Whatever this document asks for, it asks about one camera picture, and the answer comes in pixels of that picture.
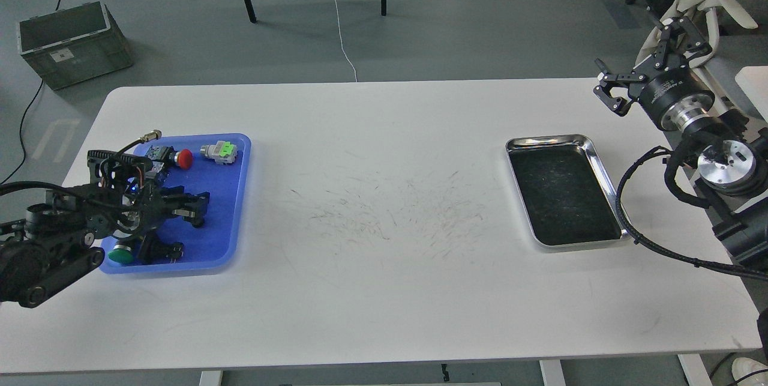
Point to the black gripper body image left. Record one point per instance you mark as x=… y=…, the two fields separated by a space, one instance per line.
x=126 y=211

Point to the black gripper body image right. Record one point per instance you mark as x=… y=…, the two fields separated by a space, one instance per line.
x=675 y=99

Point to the blue plastic tray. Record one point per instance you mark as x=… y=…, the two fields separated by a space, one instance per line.
x=213 y=245

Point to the silver metal tray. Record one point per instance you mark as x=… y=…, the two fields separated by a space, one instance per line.
x=566 y=192

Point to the white office chair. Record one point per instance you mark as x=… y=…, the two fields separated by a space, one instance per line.
x=736 y=41

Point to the grey plastic crate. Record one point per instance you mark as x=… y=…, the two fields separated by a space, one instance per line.
x=70 y=46

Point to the red push button switch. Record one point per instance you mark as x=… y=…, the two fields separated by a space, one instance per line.
x=165 y=157

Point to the green push button switch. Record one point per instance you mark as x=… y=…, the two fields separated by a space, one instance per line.
x=123 y=253

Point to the black selector switch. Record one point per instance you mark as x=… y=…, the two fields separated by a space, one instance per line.
x=154 y=250

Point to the grey green connector switch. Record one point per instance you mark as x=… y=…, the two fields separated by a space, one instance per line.
x=220 y=152

